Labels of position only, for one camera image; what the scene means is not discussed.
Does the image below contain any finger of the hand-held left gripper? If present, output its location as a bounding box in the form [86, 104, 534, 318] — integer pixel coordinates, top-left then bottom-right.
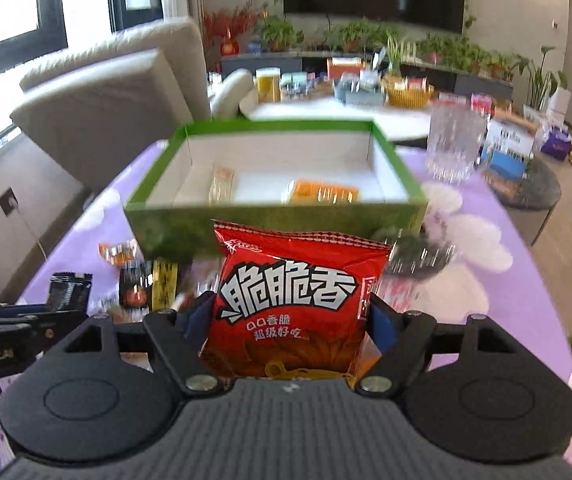
[0, 330, 67, 383]
[0, 301, 87, 333]

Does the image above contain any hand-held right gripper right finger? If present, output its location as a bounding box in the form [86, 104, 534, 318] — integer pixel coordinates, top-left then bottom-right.
[352, 296, 509, 396]

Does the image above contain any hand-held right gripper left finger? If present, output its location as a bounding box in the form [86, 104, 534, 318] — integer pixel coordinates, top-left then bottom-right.
[60, 294, 223, 396]

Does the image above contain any yellow snack packet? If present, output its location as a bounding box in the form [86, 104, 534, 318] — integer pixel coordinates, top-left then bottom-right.
[150, 258, 181, 312]

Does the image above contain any green cardboard box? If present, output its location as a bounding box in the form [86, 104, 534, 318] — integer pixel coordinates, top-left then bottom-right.
[123, 120, 425, 263]

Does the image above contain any red snack packet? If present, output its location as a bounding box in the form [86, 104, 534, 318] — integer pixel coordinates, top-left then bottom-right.
[200, 219, 393, 380]

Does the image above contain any black snack packet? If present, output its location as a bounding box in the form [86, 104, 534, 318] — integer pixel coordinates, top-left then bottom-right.
[48, 272, 93, 313]

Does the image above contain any dark snack packet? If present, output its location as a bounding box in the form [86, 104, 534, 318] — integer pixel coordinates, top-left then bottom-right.
[118, 262, 153, 310]

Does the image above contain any silver snack packet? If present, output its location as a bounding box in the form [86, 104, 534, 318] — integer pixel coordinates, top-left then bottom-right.
[386, 232, 459, 278]

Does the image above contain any orange wrapped candy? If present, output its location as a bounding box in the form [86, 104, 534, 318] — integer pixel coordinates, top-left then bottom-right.
[98, 241, 142, 267]

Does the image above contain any clear snack packet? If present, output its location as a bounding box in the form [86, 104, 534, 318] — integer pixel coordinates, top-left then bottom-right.
[208, 165, 237, 206]

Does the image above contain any orange snack packet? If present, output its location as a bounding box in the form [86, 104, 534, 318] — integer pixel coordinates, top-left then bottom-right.
[283, 179, 361, 206]

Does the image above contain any clear glass mug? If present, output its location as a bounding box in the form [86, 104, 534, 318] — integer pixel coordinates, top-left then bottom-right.
[425, 102, 489, 186]

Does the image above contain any dark round side table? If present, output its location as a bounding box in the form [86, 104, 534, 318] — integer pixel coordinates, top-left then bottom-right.
[486, 150, 564, 247]

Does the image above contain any blue and white box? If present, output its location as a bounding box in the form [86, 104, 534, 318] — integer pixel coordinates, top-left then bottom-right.
[480, 120, 536, 183]

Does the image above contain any white round table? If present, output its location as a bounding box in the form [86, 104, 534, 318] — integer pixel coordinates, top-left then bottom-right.
[238, 92, 441, 143]

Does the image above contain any beige sofa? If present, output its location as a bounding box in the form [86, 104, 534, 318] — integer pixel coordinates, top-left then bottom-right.
[10, 16, 254, 196]

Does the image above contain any yellow woven basket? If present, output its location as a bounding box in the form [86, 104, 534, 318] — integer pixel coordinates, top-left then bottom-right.
[383, 75, 435, 108]

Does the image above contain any blue plastic basket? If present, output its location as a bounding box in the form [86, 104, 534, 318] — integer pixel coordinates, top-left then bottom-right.
[333, 77, 385, 107]

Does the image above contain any yellow canister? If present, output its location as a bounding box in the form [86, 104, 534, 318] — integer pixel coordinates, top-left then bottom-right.
[255, 67, 283, 105]

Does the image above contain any dark television stand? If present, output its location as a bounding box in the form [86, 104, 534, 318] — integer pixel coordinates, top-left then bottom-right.
[221, 50, 514, 106]

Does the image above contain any purple gift bag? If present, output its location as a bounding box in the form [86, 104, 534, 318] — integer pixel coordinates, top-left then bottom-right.
[540, 127, 572, 161]

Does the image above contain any orange box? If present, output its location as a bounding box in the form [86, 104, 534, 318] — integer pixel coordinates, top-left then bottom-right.
[327, 57, 367, 81]

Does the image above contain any spider plant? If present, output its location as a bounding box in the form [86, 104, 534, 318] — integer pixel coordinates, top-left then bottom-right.
[383, 30, 419, 78]

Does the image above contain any potted green plant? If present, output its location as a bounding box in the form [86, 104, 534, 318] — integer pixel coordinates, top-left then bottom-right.
[418, 32, 516, 81]
[258, 15, 304, 53]
[326, 17, 387, 53]

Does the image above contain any red flower arrangement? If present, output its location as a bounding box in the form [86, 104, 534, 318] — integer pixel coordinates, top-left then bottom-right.
[202, 7, 259, 58]

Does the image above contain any tall leafy potted plant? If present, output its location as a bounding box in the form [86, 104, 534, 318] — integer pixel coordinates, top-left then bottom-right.
[518, 45, 569, 111]

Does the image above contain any white cable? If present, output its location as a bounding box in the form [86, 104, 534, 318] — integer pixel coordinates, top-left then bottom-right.
[15, 204, 51, 263]

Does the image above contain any wall socket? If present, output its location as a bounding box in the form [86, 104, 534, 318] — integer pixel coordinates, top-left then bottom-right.
[0, 187, 19, 216]

